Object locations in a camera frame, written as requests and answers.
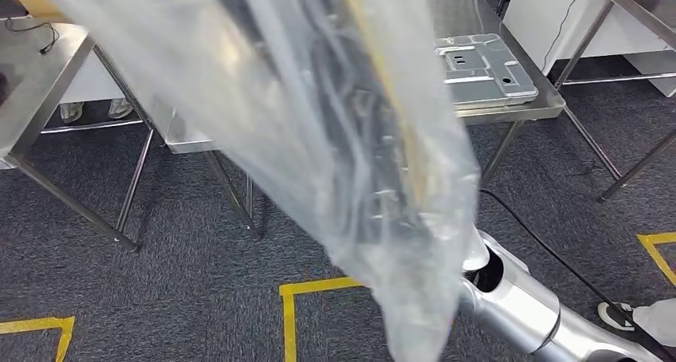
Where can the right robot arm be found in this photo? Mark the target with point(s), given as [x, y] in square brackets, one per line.
[517, 307]

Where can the stainless steel workbench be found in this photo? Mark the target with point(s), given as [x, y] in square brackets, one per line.
[475, 11]

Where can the large transparent plastic sheet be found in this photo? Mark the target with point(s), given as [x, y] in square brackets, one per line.
[211, 85]

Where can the yellow floor tape outline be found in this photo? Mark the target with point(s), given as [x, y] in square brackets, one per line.
[288, 328]
[31, 325]
[655, 238]

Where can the grey sheet metal panel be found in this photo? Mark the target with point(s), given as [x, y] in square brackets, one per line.
[486, 74]

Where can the white cabinet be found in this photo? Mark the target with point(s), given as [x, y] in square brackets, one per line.
[528, 21]

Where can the white cabinet panel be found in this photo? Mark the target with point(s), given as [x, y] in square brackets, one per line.
[90, 79]

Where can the person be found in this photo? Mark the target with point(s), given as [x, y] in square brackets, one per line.
[655, 317]
[71, 111]

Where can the brown cardboard box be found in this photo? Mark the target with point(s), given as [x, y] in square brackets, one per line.
[42, 5]

